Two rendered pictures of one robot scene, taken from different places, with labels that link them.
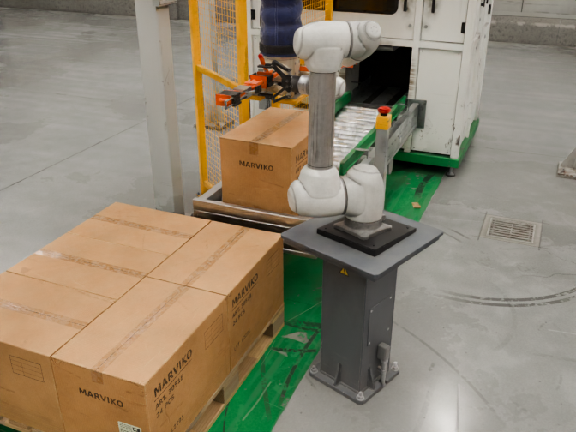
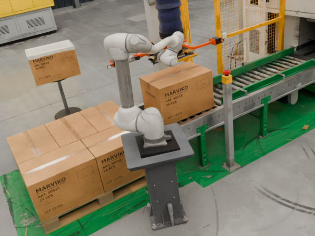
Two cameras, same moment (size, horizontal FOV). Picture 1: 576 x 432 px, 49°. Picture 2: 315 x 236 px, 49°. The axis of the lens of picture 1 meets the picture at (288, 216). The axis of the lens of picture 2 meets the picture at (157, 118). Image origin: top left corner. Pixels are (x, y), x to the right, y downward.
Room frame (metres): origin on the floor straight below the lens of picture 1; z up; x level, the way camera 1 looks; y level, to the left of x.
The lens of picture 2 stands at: (0.67, -1.84, 2.22)
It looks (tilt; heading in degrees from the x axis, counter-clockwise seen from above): 28 degrees down; 40
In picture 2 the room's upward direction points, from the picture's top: 9 degrees counter-clockwise
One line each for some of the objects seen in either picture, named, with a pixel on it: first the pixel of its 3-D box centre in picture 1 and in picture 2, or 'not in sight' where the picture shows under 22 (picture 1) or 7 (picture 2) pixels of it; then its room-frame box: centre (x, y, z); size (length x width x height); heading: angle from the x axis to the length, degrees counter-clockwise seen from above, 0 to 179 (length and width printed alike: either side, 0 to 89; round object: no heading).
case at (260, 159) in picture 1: (280, 160); (177, 92); (3.25, 0.04, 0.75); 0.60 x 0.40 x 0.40; 156
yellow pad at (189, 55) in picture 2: (298, 90); (179, 56); (3.22, -0.06, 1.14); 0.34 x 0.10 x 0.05; 158
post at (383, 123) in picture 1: (378, 201); (228, 123); (3.26, -0.51, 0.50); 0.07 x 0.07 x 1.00; 67
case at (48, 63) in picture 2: not in sight; (53, 62); (3.34, 2.12, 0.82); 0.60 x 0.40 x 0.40; 149
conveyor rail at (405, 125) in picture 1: (376, 162); (260, 98); (3.88, -0.58, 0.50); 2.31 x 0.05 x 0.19; 157
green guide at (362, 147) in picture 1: (382, 130); (280, 77); (4.23, -0.66, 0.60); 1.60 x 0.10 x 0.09; 157
